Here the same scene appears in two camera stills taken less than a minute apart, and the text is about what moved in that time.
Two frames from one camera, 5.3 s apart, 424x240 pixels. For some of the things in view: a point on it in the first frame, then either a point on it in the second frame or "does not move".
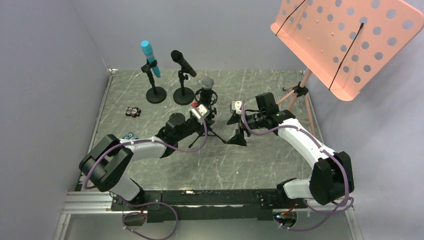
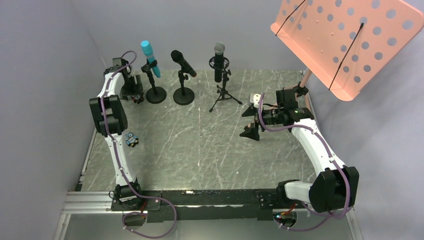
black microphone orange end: [178, 57] does not move
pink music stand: [347, 44] does not move
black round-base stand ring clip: [183, 96] does not move
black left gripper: [200, 121] → [136, 98]
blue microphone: [147, 50] does not move
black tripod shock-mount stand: [207, 97] → [222, 91]
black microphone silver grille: [207, 83] → [219, 49]
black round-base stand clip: [156, 94] does not move
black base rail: [200, 205] does not move
